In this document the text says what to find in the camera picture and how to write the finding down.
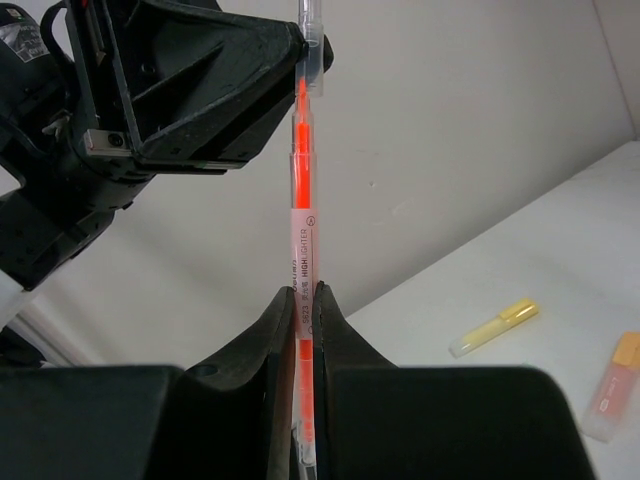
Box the clear pen cap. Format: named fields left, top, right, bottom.
left=296, top=0, right=324, bottom=98

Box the orange highlighter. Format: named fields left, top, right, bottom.
left=581, top=332, right=639, bottom=443

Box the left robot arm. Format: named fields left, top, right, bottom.
left=1, top=0, right=333, bottom=323

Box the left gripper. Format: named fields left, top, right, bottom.
left=47, top=1, right=304, bottom=175

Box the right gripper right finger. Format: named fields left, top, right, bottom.
left=312, top=284, right=595, bottom=479

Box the yellow highlighter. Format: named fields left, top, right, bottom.
left=449, top=298, right=539, bottom=358

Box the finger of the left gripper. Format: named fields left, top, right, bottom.
left=314, top=34, right=334, bottom=80

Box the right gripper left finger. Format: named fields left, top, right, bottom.
left=1, top=287, right=294, bottom=479

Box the orange pen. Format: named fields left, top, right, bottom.
left=288, top=79, right=321, bottom=469

